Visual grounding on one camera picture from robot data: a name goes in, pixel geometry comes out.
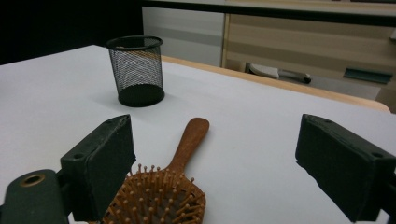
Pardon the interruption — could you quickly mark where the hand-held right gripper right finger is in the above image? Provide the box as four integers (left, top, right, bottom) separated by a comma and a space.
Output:
294, 113, 396, 223

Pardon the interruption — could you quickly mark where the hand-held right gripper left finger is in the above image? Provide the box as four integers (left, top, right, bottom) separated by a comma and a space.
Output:
60, 114, 137, 222

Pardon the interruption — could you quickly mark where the black mesh pen holder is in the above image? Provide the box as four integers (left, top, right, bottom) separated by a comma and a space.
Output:
105, 35, 166, 108

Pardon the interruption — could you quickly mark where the wooden paddle hairbrush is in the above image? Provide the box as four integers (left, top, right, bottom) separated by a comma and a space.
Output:
88, 117, 210, 224

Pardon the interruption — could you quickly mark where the grey chair base leg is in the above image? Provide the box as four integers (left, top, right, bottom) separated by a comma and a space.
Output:
245, 63, 313, 85

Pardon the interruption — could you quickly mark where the light wooden desk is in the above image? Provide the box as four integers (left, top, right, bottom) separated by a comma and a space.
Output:
220, 0, 396, 114

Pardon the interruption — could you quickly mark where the black curtain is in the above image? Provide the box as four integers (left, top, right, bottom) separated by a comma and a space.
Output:
0, 0, 145, 66

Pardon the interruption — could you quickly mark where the white cabinet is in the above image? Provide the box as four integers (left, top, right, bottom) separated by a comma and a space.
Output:
142, 6, 226, 68

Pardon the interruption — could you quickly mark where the dark drawer handle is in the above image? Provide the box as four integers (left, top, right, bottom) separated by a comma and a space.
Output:
343, 66, 394, 85

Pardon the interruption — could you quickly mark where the black horizontal frame bar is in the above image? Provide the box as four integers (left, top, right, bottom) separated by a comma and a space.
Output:
141, 0, 396, 28

